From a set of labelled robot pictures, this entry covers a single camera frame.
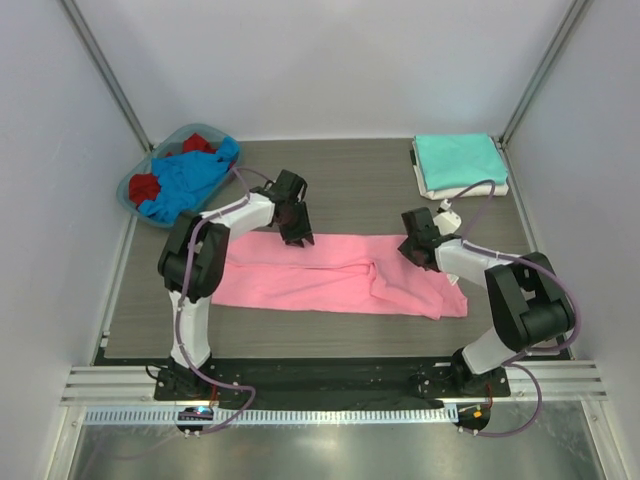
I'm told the blue plastic basket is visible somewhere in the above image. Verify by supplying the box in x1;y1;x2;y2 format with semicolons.
116;123;240;229

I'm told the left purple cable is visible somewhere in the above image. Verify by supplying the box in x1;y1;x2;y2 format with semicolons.
169;167;257;434

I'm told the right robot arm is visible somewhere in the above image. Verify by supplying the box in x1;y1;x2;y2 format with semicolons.
398;207;578;395

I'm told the right aluminium frame post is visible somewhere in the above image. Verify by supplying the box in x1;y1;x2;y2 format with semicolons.
497;0;592;150

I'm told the slotted cable duct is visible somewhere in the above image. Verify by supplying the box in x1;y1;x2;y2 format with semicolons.
84;405;458;427

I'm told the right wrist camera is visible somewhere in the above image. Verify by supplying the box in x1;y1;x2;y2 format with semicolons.
433;199;462;235

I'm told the pink t shirt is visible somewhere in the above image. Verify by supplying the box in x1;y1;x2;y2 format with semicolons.
212;231;468;320

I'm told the teal folded t shirt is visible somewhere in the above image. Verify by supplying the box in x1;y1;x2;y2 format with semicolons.
414;133;508;190

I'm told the blue t shirt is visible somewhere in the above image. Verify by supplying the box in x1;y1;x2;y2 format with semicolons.
135;136;239;225

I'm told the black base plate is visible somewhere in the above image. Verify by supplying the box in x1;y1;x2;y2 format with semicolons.
154;357;511;410

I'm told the red t shirt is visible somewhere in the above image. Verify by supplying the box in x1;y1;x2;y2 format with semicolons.
128;133;217;208

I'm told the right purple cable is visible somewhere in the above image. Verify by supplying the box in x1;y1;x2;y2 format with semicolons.
439;179;584;439

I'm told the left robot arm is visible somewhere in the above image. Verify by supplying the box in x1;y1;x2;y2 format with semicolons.
154;170;314;400

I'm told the white folded t shirt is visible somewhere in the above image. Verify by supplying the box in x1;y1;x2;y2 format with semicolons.
411;141;509;200

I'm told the purple cable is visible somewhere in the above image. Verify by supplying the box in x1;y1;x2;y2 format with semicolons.
169;167;257;434
439;179;584;439

